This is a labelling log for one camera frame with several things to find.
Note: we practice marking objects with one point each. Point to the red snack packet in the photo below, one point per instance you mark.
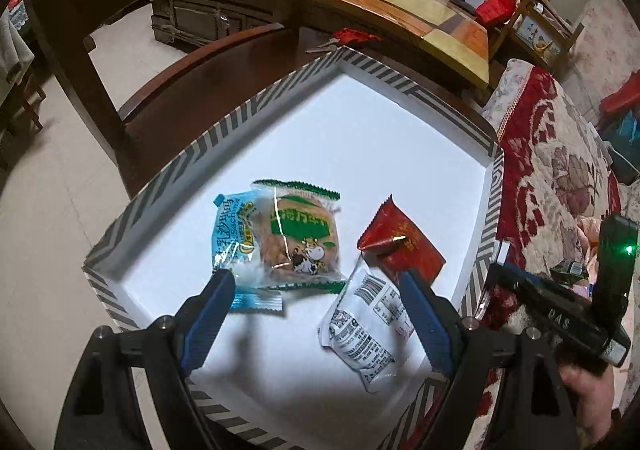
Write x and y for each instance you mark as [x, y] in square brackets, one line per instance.
[405, 245]

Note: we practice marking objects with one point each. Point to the pink floral cloth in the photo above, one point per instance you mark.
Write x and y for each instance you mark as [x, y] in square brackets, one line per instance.
[610, 40]

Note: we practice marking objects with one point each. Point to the grey striped cardboard box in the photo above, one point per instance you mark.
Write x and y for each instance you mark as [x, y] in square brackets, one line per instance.
[350, 140]

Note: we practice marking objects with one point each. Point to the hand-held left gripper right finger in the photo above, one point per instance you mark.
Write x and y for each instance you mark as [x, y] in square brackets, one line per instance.
[425, 325]

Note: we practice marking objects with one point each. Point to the red floral fleece blanket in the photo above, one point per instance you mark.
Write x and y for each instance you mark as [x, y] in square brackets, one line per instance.
[550, 170]

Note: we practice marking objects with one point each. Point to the blue snack packet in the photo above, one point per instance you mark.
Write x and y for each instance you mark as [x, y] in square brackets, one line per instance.
[235, 240]

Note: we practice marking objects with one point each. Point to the grey-green cloth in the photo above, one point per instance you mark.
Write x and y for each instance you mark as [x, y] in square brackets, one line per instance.
[12, 40]

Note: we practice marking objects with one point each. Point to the long wooden cabinet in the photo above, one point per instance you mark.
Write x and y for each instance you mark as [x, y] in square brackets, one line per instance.
[400, 15]

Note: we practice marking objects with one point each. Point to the person's right hand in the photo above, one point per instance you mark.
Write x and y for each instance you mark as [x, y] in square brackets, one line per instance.
[592, 400]

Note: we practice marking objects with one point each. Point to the bunch of keys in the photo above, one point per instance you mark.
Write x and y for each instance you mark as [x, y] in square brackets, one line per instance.
[322, 48]

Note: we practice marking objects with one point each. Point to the small light wooden chair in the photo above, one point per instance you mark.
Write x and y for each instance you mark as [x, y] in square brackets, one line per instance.
[545, 30]

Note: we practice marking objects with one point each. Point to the dark wooden chair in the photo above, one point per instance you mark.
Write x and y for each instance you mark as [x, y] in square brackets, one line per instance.
[200, 90]

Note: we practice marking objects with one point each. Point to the red gift bag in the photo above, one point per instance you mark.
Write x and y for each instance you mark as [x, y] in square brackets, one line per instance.
[495, 10]

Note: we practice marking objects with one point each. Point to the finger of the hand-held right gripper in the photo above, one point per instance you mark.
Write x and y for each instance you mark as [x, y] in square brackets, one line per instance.
[515, 282]

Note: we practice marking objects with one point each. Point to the white snack packet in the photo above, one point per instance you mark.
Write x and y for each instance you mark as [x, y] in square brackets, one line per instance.
[370, 330]

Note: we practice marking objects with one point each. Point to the green-edged cake packet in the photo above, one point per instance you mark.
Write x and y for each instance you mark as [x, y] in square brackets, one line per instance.
[300, 235]

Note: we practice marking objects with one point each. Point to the blue bag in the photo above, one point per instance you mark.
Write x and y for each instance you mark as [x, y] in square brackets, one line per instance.
[625, 145]

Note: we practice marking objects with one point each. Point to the red cloth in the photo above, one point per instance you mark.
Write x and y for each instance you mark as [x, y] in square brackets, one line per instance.
[622, 98]

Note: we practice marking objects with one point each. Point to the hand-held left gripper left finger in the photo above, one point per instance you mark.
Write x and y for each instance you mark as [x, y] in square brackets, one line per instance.
[210, 320]

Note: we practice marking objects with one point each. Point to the brown wooden stool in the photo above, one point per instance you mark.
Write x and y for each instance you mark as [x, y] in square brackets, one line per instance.
[25, 105]

